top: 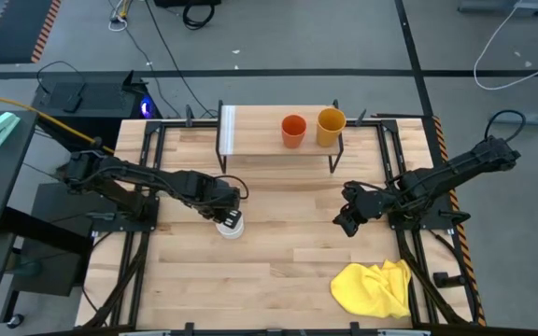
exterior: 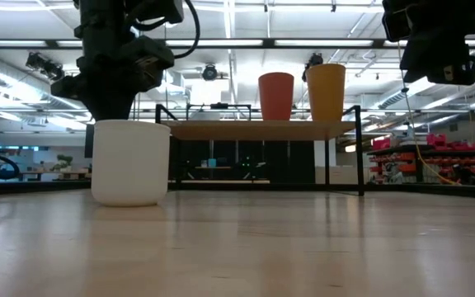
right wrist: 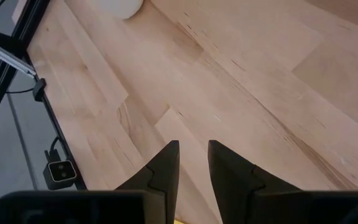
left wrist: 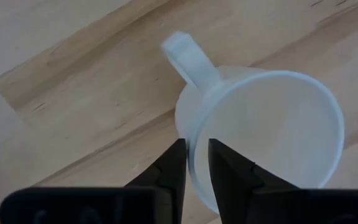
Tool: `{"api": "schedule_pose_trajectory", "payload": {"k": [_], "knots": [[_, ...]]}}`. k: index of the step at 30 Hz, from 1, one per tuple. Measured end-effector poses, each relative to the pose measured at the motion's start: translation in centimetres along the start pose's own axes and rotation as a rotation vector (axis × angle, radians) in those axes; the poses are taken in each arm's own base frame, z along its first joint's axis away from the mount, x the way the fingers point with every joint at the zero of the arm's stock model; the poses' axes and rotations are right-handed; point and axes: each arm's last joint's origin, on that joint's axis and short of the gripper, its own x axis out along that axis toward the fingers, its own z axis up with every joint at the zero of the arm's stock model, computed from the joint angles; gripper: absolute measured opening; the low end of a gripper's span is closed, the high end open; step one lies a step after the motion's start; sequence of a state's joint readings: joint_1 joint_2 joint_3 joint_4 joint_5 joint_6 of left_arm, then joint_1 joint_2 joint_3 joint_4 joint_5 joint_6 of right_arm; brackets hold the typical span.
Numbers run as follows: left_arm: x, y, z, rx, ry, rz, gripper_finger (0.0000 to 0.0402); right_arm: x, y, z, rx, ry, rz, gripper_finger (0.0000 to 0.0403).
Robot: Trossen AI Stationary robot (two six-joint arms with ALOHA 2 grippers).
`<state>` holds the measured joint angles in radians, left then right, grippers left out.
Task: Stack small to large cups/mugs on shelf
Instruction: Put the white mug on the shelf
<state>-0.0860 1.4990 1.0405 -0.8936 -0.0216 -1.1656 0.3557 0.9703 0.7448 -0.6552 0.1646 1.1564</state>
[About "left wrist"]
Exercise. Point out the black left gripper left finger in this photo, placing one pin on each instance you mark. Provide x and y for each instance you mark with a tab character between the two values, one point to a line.
172	168

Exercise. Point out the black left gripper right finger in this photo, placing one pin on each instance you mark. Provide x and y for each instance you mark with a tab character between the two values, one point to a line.
228	174

